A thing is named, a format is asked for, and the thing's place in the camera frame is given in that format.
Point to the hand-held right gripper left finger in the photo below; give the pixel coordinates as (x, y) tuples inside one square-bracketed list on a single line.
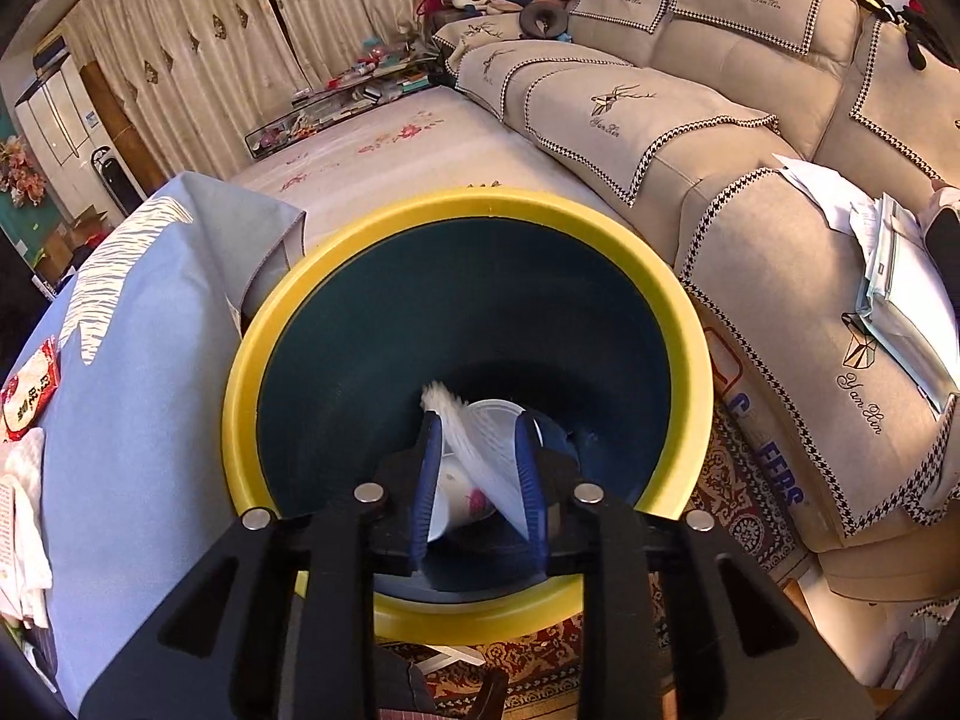
[(429, 469)]

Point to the white tissue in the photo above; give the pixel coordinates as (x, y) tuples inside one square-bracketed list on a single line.
[(22, 525)]

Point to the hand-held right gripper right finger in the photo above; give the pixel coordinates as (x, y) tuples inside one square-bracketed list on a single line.
[(529, 469)]

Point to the floral white bed sheet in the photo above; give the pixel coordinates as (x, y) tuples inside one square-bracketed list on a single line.
[(420, 150)]

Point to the cluttered glass low table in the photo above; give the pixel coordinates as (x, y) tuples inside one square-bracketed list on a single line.
[(330, 109)]

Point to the beige sofa with deer covers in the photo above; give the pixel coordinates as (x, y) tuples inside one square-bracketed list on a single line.
[(750, 75)]

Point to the black and yellow toy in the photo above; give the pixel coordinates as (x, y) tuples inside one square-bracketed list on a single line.
[(900, 26)]

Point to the clear plastic wrapper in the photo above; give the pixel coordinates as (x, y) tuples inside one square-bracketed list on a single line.
[(484, 450)]

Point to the pile of cardboard boxes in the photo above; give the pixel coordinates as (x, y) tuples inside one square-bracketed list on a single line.
[(79, 240)]

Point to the black tower fan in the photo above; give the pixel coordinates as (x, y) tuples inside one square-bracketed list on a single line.
[(116, 180)]

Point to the red snack packet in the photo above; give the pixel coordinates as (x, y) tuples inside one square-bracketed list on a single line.
[(26, 394)]

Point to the wall flower decoration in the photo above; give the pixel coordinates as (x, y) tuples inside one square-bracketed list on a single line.
[(22, 172)]

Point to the beige patterned curtains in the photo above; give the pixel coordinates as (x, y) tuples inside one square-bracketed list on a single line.
[(225, 52)]

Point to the yellow-rimmed dark green bin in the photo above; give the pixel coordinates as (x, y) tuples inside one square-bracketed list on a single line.
[(480, 292)]

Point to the stack of white papers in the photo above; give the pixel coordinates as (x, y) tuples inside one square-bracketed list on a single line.
[(892, 270)]

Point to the white paper cup pink print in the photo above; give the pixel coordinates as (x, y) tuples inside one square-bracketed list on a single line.
[(459, 493)]

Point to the white table frame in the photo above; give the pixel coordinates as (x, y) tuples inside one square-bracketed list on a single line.
[(450, 658)]

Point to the light blue tablecloth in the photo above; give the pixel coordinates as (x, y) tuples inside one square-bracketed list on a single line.
[(150, 390)]

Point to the printed cardboard box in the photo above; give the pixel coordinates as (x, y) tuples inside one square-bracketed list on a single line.
[(765, 457)]

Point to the dark neck pillow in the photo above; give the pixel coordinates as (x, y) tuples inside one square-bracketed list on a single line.
[(529, 19)]

